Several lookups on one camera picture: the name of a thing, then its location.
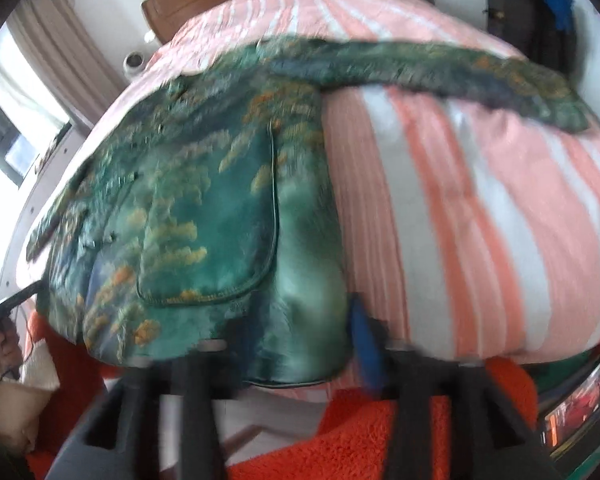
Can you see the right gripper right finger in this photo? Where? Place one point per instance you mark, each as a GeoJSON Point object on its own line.
{"type": "Point", "coordinates": [485, 436]}

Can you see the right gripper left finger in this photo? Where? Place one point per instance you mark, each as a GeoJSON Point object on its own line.
{"type": "Point", "coordinates": [118, 438]}

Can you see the green patterned silk jacket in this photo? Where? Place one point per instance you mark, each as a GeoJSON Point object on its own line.
{"type": "Point", "coordinates": [208, 212]}

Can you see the black and blue hanging clothes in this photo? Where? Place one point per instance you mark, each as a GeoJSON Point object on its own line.
{"type": "Point", "coordinates": [544, 31]}

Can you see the person's left hand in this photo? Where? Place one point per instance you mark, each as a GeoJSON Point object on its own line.
{"type": "Point", "coordinates": [11, 357]}

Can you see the pink striped bed sheet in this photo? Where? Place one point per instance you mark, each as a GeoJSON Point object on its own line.
{"type": "Point", "coordinates": [471, 232]}

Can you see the small white fan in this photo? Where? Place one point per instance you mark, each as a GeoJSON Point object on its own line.
{"type": "Point", "coordinates": [133, 65]}

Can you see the beige curtain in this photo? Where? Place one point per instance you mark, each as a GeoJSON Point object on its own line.
{"type": "Point", "coordinates": [64, 56]}

